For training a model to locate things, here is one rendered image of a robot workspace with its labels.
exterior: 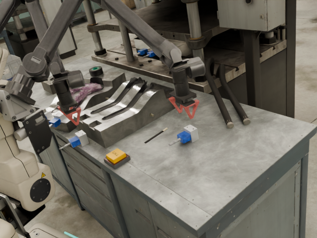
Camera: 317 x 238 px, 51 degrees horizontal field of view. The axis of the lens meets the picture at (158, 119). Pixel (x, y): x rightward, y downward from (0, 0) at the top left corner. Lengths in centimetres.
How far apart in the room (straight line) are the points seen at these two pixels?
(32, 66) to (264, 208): 101
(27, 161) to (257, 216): 93
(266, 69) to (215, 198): 141
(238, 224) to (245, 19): 101
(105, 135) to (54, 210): 122
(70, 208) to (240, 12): 172
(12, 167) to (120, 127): 47
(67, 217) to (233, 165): 151
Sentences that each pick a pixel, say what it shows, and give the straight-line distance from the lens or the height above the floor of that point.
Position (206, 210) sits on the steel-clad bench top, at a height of 80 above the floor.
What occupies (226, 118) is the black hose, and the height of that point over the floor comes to 83.
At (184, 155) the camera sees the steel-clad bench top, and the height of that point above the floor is 80.
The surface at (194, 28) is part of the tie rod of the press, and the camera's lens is 187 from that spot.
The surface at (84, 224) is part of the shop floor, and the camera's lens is 239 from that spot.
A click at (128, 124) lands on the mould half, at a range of 153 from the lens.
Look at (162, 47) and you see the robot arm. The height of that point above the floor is 120.
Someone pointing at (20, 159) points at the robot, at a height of 90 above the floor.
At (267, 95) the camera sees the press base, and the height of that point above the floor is 46.
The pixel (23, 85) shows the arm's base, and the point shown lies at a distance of 123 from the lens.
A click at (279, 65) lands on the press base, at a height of 62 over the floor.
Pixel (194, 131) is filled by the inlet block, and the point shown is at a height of 85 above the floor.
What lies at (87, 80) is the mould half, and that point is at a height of 90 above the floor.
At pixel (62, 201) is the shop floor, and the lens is 264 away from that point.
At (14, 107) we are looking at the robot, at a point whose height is 116.
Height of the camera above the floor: 158
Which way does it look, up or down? 29 degrees down
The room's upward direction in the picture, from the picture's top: 12 degrees counter-clockwise
